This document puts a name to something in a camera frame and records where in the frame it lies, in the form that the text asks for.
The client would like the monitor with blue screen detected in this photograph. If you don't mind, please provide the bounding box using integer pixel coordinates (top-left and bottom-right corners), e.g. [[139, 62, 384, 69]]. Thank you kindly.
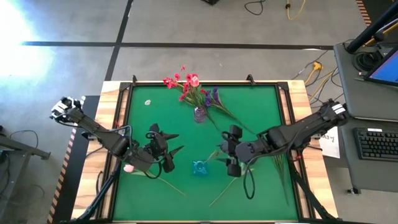
[[363, 45, 398, 88]]

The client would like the black floor mat striped edge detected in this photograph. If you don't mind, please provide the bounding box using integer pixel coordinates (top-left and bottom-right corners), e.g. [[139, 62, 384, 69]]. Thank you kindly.
[[46, 95, 102, 224]]

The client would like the yellow power cable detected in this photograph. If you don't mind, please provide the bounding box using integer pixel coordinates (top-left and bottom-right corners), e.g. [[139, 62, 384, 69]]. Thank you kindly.
[[303, 61, 336, 101]]

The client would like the coiled black cable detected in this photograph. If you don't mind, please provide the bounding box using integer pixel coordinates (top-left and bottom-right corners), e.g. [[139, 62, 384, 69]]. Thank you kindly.
[[352, 49, 386, 73]]

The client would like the yellow floor cable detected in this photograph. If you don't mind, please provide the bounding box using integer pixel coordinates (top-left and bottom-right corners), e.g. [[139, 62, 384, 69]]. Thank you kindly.
[[285, 0, 308, 21]]

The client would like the purple glass vase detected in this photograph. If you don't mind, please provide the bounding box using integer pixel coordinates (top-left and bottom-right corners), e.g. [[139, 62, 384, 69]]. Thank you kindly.
[[193, 106, 208, 124]]

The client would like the pink artificial tulip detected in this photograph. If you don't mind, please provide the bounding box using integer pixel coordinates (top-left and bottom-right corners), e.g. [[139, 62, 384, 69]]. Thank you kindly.
[[188, 75, 202, 110], [123, 163, 187, 197]]

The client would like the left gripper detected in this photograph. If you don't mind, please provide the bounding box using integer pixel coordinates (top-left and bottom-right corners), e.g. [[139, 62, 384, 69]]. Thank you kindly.
[[145, 123, 185, 174]]

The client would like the black floor cable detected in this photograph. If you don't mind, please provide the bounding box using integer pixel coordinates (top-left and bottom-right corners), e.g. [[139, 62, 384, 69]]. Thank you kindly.
[[243, 0, 266, 16]]

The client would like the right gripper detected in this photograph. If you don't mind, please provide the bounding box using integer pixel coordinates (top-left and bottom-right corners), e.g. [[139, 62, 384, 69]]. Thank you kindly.
[[214, 124, 244, 179]]

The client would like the blue cut-glass vase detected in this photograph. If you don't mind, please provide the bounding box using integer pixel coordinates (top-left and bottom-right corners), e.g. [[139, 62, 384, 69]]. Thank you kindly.
[[192, 159, 209, 177]]

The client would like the black aluminium rig frame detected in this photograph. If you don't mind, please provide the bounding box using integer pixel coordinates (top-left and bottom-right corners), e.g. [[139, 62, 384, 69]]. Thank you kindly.
[[70, 73, 338, 224]]

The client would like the grey side desk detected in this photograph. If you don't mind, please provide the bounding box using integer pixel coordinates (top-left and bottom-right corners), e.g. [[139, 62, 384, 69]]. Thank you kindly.
[[333, 42, 398, 195]]

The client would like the green table mat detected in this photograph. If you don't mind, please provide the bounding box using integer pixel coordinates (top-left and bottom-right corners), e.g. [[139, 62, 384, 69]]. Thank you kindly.
[[112, 85, 300, 222]]

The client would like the black keyboard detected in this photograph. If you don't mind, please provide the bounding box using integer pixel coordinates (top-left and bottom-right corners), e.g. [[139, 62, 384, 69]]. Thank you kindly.
[[353, 126, 398, 163]]

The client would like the white paper sheet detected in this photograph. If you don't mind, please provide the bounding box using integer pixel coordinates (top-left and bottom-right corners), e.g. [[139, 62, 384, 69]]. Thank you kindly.
[[318, 125, 341, 159]]

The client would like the black monitor pole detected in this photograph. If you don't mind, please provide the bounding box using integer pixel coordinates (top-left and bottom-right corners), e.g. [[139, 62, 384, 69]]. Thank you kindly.
[[345, 1, 398, 54]]

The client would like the wooden table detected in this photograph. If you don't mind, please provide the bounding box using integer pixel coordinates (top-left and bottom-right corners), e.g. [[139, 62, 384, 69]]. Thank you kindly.
[[70, 80, 340, 224]]

